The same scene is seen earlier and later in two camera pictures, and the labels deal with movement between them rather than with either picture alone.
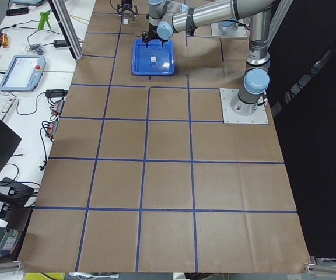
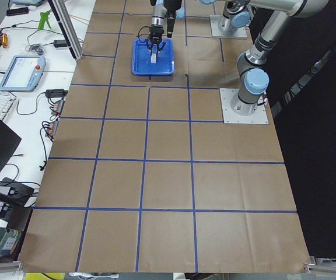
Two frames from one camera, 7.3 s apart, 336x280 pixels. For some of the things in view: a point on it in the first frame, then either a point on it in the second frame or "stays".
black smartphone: [17, 11] stays
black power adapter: [60, 43] stays
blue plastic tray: [154, 60] stays
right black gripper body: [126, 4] -> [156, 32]
